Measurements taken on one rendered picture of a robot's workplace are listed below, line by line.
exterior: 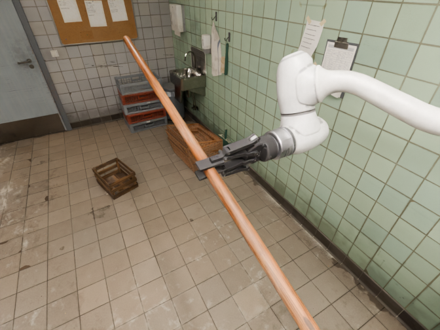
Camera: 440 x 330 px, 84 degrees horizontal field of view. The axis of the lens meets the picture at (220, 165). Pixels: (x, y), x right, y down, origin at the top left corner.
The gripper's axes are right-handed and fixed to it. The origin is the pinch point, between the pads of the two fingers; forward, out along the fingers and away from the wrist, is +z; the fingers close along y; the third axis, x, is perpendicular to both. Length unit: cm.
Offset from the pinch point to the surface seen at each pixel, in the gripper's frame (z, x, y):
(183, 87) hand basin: -91, 227, 130
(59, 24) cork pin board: 25, 357, 94
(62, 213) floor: 79, 138, 186
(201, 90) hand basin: -119, 228, 141
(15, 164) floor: 128, 256, 215
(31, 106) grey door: 95, 333, 187
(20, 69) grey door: 86, 345, 139
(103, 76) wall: -9, 341, 163
